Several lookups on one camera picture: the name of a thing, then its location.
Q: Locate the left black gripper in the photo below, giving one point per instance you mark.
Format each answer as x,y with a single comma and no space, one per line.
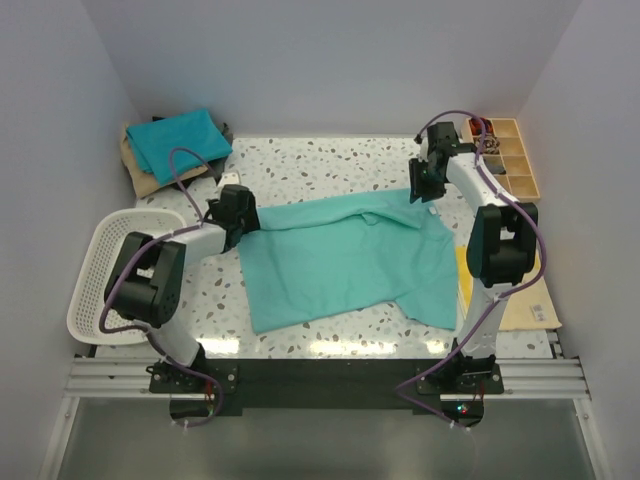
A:
251,223

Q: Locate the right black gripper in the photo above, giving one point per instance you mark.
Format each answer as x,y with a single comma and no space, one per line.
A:
418,190

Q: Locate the mint green t shirt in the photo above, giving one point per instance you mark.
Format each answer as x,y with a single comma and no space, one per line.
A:
326,257

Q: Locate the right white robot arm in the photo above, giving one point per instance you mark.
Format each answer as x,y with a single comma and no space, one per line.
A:
503,244

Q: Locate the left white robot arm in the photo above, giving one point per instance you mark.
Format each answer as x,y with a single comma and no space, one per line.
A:
143,291

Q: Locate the folded dark grey t shirt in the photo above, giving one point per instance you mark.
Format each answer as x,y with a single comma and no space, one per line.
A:
215,167

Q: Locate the dark grey rolled cloth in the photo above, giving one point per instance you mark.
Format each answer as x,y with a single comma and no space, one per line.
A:
494,164

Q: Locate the grey patterned rolled cloth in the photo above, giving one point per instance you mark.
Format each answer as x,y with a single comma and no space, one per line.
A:
489,145

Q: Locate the red black patterned cloth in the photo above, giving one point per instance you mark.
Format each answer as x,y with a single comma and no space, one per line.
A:
479,125

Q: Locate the wooden compartment box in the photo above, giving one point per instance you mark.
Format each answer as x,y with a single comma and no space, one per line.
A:
519,179

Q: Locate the folded tan t shirt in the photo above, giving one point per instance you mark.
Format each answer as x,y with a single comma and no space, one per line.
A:
144,183

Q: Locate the folded teal t shirt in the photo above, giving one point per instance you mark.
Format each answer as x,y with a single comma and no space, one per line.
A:
152,143

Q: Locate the white plastic laundry basket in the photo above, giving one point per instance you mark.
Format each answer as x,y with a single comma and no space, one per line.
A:
87,300

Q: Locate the yellow chick towel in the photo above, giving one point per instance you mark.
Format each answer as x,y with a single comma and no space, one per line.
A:
531,309

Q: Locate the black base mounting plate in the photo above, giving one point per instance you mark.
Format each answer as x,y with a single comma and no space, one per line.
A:
228,387

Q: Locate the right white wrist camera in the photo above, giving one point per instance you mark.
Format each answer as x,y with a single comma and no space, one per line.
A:
423,145

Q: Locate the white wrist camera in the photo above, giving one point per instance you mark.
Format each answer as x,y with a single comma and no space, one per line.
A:
423,145
229,178

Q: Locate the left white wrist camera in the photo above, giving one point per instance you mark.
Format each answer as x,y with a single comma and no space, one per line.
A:
229,178

